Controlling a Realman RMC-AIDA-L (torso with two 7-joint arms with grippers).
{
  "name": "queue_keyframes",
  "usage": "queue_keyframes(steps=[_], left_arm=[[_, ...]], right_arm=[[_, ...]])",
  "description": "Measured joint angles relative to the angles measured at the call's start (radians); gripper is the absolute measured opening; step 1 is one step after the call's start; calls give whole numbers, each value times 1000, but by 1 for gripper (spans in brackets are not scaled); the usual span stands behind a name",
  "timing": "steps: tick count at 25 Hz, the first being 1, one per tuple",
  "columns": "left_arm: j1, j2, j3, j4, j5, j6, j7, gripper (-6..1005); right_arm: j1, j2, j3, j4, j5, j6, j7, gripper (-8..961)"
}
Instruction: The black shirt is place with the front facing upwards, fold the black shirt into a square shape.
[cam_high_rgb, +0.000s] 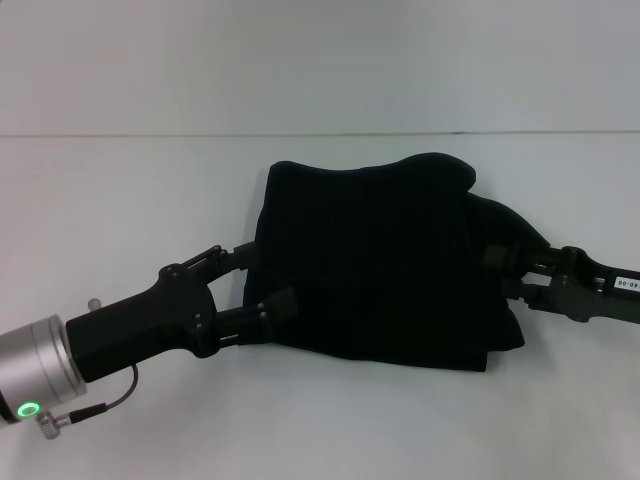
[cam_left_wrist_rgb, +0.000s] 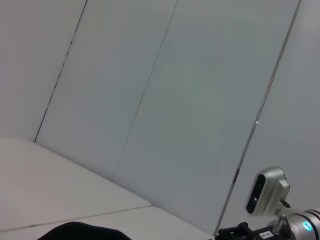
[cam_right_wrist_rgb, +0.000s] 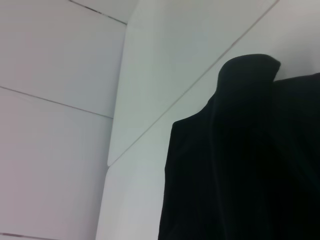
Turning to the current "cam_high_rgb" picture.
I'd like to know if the dark left gripper cable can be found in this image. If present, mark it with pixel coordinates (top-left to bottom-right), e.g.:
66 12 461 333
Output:
37 363 141 437

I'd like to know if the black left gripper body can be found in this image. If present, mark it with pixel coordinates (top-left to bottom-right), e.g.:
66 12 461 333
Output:
64 266 217 385

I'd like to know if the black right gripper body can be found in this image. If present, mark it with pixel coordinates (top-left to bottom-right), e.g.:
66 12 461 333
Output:
547 244 640 325

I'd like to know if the black shirt with FREE print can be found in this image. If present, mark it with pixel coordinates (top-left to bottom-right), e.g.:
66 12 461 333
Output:
242 149 552 375

